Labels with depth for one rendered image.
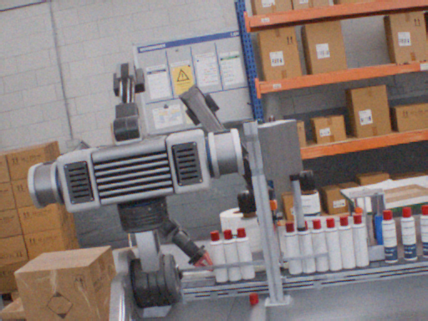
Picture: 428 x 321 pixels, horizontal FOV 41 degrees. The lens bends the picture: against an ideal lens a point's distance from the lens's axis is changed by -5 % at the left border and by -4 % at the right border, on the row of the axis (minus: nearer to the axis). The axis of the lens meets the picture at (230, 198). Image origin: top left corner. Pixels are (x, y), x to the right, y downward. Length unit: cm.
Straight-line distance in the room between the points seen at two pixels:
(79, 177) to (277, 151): 77
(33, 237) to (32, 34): 249
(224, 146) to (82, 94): 526
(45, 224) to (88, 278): 344
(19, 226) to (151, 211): 402
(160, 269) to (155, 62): 502
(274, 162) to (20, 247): 384
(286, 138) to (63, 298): 97
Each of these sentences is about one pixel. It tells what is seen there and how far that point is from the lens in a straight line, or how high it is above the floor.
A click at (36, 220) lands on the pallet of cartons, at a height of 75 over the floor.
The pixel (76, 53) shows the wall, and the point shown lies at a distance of 678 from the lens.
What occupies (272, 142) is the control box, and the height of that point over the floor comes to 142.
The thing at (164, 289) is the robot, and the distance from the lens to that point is 162.
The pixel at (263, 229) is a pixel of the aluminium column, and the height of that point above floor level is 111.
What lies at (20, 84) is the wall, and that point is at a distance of 695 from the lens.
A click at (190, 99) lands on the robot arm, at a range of 204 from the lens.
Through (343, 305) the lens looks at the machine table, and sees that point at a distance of 210.
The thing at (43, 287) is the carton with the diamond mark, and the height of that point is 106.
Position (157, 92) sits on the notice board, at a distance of 650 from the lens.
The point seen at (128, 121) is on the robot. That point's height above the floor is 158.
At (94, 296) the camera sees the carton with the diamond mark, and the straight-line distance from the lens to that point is 209.
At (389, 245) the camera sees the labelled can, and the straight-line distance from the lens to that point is 229.
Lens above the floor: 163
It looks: 11 degrees down
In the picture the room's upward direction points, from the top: 9 degrees counter-clockwise
